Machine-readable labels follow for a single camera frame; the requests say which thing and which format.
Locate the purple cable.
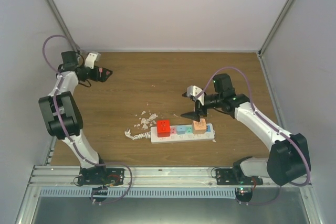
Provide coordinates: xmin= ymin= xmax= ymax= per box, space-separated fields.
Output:
xmin=199 ymin=66 xmax=312 ymax=187
xmin=43 ymin=35 xmax=133 ymax=205

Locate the blue plug adapter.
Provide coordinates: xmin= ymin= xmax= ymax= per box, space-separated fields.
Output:
xmin=176 ymin=125 xmax=186 ymax=135

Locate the slotted cable duct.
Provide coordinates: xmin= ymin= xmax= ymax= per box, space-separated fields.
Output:
xmin=40 ymin=187 xmax=236 ymax=199

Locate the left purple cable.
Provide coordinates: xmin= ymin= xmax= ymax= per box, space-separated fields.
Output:
xmin=43 ymin=35 xmax=133 ymax=205

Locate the white power strip cord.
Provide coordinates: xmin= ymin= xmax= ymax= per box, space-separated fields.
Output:
xmin=123 ymin=128 xmax=152 ymax=141

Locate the white power strip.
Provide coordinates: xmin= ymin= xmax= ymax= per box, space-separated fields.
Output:
xmin=150 ymin=123 xmax=215 ymax=144

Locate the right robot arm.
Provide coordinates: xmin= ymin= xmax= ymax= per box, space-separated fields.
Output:
xmin=181 ymin=73 xmax=311 ymax=186

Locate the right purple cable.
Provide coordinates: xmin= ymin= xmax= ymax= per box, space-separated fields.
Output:
xmin=199 ymin=66 xmax=312 ymax=187

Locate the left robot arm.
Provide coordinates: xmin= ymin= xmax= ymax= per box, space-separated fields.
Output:
xmin=38 ymin=51 xmax=113 ymax=184

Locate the green plug adapter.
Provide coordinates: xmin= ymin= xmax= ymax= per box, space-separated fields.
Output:
xmin=186 ymin=126 xmax=193 ymax=134

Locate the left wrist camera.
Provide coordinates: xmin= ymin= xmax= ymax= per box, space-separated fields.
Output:
xmin=84 ymin=52 xmax=101 ymax=69

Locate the tan wooden plug adapter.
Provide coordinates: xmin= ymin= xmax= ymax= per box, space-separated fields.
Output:
xmin=192 ymin=119 xmax=207 ymax=135

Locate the red cube plug adapter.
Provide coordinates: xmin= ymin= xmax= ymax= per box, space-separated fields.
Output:
xmin=156 ymin=120 xmax=171 ymax=137

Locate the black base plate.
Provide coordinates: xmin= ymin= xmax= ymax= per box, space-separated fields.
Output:
xmin=73 ymin=166 xmax=125 ymax=187
xmin=215 ymin=167 xmax=264 ymax=186

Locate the aluminium front rail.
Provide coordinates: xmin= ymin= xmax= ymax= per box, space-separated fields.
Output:
xmin=28 ymin=165 xmax=313 ymax=189

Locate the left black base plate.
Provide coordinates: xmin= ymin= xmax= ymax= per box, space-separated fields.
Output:
xmin=73 ymin=166 xmax=125 ymax=187

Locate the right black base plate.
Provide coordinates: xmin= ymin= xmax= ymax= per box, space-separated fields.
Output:
xmin=215 ymin=167 xmax=264 ymax=186

